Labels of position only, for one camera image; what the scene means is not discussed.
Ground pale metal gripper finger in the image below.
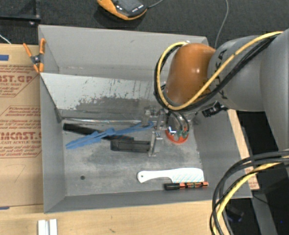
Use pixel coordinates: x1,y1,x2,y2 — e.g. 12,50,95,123
147,129,164,158
141,108,160,129

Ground red-orange round toy fruit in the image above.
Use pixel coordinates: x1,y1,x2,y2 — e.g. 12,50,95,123
165,128,190,144

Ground black rectangular box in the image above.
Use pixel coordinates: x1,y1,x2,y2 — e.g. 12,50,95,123
110,140,151,153

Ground white plastic comb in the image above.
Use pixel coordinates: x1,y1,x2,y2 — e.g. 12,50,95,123
137,167,205,184

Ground grey metal bin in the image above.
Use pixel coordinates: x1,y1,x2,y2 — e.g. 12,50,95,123
38,24,253,214

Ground blue plastic tongs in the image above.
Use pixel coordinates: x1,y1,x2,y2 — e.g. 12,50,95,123
65,120,155,150

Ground black and orange pen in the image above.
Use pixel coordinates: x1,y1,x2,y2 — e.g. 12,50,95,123
164,182,209,191

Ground long black flat stick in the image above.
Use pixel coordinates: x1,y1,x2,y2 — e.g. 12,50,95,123
62,123,135,142

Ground brown cardboard board red print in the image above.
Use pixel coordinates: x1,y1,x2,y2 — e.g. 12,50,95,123
0,42,260,212

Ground black cylinder on white bracket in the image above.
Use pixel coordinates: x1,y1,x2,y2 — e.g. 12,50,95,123
201,102,228,118

